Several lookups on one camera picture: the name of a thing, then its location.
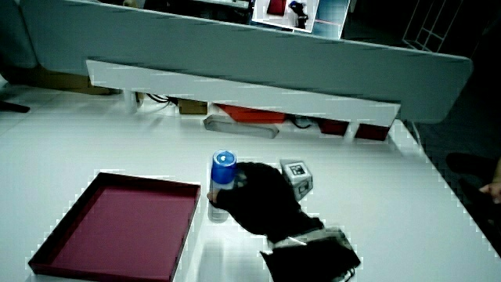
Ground person's right hand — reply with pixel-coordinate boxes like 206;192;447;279
206;158;326;244

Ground person's left hand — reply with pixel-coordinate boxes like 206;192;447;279
478;156;501;205

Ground blue capped glue bottle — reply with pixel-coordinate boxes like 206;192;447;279
207;150;239;224

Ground white desk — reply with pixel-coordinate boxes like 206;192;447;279
0;83;501;282

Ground white desk shelf riser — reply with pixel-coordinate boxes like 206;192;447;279
85;58;402;141

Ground grey desk partition panel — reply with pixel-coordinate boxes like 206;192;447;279
19;0;474;125

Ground clear grey plastic tray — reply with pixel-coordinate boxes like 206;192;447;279
203;114;280;140

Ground orange flat box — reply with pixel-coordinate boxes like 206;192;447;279
216;103;287;125

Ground dark red box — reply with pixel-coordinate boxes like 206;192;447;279
355;122;391;142
318;117;350;137

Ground small cardboard box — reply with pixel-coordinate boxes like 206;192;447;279
178;98;209;116

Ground dark red square tray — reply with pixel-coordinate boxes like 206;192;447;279
27;172;202;282

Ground computer monitor screen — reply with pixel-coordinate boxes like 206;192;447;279
250;0;351;41

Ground large brown cardboard box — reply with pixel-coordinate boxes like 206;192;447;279
22;65;121;96

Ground black chair base leg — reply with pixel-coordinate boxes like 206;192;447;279
0;100;31;114

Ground grey chair back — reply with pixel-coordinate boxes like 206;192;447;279
0;0;39;70

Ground black cable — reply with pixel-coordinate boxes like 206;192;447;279
290;114;315;130
146;92;179;107

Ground white wire rack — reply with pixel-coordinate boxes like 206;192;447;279
402;0;463;53

